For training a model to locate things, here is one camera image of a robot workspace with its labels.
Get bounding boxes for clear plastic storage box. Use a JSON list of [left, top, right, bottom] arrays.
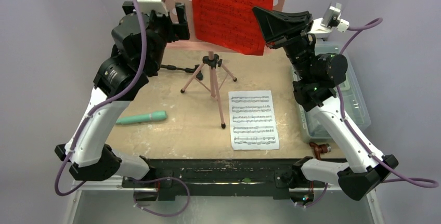
[[296, 42, 371, 143]]

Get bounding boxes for white sheet music page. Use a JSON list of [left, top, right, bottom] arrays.
[[228, 90, 280, 151]]

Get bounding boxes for pink music stand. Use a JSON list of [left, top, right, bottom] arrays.
[[125, 0, 293, 129]]

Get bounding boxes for black microphone desk stand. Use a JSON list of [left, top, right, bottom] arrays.
[[160, 64, 203, 81]]

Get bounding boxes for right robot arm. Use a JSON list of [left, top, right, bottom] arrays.
[[252, 4, 398, 201]]

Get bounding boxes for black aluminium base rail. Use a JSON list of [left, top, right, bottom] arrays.
[[70, 159, 376, 203]]

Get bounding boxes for red sheet music page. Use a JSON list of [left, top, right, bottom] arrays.
[[192, 0, 273, 56]]

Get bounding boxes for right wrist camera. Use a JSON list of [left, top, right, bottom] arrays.
[[308, 2, 349, 38]]

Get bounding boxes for copper clamp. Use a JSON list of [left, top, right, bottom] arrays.
[[309, 142, 332, 160]]

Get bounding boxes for teal toy microphone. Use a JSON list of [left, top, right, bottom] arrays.
[[116, 111, 167, 125]]

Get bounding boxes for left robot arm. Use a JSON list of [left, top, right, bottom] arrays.
[[55, 2, 190, 187]]

